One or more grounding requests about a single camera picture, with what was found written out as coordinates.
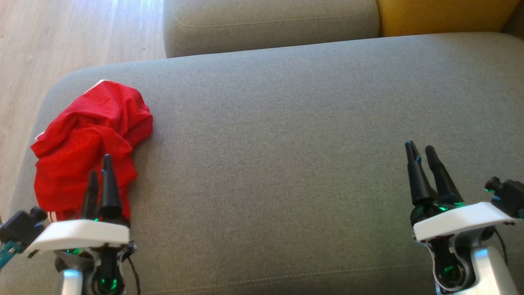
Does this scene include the yellow sofa back cushion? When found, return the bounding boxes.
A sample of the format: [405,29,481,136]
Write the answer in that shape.
[377,0,520,37]

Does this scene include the red basketball jersey white sleeves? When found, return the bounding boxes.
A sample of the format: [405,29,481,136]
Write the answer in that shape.
[31,123,138,222]

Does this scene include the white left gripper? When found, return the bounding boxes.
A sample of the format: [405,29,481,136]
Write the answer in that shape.
[25,154,136,294]

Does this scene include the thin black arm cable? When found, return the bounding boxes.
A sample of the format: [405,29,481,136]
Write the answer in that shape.
[123,253,142,295]

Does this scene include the grey sofa seat cushion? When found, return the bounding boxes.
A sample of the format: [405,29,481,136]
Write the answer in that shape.
[163,0,380,58]

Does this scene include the large grey sofa ottoman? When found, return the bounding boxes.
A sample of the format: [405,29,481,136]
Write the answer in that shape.
[8,33,524,295]

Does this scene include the left camera cable teal plug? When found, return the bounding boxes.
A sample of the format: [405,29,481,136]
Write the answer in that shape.
[0,241,23,270]

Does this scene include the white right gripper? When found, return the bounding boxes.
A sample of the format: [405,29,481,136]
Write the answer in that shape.
[405,141,515,292]

